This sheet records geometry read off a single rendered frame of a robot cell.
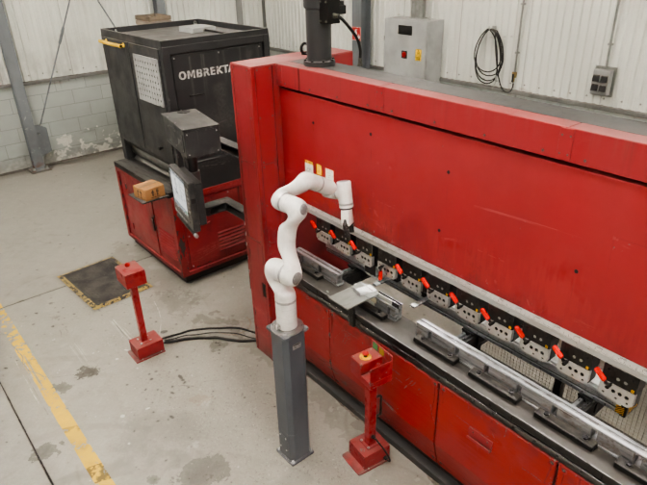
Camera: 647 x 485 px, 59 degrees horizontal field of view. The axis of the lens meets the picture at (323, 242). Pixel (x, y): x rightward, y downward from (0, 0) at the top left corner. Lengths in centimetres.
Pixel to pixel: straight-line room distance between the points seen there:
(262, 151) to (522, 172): 187
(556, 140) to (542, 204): 30
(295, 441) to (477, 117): 225
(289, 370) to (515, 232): 152
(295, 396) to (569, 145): 211
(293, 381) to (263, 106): 174
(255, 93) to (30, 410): 281
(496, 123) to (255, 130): 173
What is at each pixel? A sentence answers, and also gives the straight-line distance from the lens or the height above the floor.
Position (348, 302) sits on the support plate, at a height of 100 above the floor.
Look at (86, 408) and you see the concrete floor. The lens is 469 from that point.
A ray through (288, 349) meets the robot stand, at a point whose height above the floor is 91.
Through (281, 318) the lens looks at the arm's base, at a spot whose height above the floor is 110.
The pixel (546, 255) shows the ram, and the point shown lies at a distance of 272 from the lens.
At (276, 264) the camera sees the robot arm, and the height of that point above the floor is 142.
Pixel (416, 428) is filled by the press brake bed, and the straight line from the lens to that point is 374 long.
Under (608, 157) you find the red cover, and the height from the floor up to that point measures 222.
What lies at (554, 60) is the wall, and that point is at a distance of 752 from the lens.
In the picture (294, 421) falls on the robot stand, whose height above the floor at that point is 36.
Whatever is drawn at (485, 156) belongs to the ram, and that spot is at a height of 208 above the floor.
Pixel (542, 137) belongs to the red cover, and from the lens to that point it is 255.
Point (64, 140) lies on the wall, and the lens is 1008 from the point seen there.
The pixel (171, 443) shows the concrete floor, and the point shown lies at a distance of 423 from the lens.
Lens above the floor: 295
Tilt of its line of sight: 27 degrees down
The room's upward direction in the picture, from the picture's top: 2 degrees counter-clockwise
